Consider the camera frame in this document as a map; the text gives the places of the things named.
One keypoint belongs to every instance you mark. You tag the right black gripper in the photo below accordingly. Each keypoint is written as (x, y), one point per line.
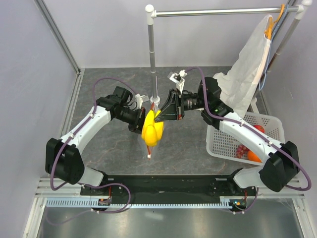
(170, 109)

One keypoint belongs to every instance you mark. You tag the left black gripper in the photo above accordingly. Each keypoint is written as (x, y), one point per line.
(137, 125)

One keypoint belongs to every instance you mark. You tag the yellow banana bunch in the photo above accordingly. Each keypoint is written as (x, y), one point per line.
(152, 131)

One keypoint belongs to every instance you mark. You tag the clear orange-zipper zip bag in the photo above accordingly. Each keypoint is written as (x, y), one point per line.
(149, 148)

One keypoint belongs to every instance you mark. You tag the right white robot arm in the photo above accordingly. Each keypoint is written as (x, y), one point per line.
(280, 160)

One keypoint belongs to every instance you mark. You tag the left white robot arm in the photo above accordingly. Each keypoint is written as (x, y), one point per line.
(63, 156)

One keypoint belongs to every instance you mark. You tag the white plastic basket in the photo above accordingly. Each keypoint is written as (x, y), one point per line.
(223, 143)

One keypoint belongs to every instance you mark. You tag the white cloth garment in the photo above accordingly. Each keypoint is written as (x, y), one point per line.
(239, 84)

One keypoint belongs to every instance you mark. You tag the red grape bunch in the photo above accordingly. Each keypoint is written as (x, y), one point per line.
(241, 150)

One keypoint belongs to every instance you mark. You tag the red apple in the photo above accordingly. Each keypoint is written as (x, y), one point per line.
(259, 128)

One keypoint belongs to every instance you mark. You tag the orange fruit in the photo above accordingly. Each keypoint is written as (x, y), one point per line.
(253, 157)

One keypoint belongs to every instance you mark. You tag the metal clothes rack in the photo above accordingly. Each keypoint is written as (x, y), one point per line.
(299, 9)

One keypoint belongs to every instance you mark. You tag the orange clothes hanger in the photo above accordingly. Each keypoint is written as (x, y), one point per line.
(271, 23)

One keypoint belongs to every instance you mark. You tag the blue clothes hanger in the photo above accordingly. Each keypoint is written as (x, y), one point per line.
(268, 57)

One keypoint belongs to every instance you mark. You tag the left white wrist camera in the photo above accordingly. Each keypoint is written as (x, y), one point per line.
(140, 99)

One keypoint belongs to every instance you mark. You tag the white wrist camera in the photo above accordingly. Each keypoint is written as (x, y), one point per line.
(140, 99)
(178, 79)

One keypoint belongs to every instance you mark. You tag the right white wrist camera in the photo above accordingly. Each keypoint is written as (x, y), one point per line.
(178, 79)

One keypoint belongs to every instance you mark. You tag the white slotted cable duct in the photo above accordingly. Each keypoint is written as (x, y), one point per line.
(99, 203)

